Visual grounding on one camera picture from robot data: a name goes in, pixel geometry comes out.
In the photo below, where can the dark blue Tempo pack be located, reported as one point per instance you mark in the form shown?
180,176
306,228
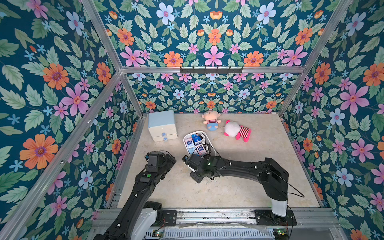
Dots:
192,150

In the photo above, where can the blue cartoon tissue pack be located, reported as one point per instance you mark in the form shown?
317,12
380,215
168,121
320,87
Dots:
196,138

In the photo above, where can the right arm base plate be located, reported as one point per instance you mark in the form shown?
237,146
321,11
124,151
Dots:
265,217

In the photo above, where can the white plastic storage box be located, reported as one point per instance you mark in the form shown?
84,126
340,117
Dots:
209,146

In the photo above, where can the black Face tissue pack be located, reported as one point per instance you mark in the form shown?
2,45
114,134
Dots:
203,138

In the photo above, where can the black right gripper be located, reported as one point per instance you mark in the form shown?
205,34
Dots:
191,166

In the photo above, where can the white pink plush toy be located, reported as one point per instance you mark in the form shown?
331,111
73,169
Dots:
234,130

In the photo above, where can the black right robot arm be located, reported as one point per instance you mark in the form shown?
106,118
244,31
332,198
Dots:
273,177

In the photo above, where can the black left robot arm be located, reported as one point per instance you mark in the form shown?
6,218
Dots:
134,219

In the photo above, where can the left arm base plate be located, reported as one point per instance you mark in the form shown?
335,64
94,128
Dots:
165,218

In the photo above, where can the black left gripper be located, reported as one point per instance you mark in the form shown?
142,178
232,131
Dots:
168,164

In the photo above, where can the pink floral Tempo tissue pack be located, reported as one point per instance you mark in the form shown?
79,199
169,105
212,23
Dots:
189,143

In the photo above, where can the black wall hook rail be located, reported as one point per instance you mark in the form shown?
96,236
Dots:
210,70

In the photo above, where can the baby doll plush toy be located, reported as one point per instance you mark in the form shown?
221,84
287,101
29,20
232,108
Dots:
211,120

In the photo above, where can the small blue-top drawer cabinet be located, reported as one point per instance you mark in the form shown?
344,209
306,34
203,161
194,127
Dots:
162,126

